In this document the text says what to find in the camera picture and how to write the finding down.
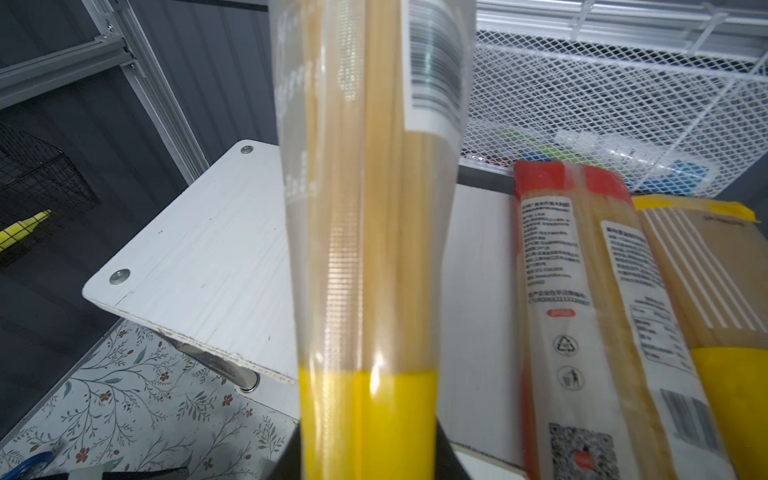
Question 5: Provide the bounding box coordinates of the white wire wall basket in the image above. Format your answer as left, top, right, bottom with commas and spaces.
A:
461, 1, 767, 197

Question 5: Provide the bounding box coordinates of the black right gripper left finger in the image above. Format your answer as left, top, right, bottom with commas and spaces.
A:
263, 428, 302, 480

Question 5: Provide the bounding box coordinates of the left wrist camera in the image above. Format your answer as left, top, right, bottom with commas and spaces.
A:
0, 449, 193, 480

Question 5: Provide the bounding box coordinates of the yellow pasta bag tan window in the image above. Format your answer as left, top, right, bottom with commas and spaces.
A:
633, 195, 767, 479

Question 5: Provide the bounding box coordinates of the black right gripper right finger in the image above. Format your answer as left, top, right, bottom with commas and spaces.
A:
434, 422, 471, 480

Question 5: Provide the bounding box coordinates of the white two-tier metal shelf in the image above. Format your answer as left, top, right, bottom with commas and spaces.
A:
82, 140, 523, 479

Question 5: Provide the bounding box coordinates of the red yellow spaghetti bag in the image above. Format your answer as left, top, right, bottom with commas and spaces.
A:
513, 161, 736, 479

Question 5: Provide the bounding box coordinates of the black wire side basket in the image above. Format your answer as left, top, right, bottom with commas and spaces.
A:
1, 124, 100, 268

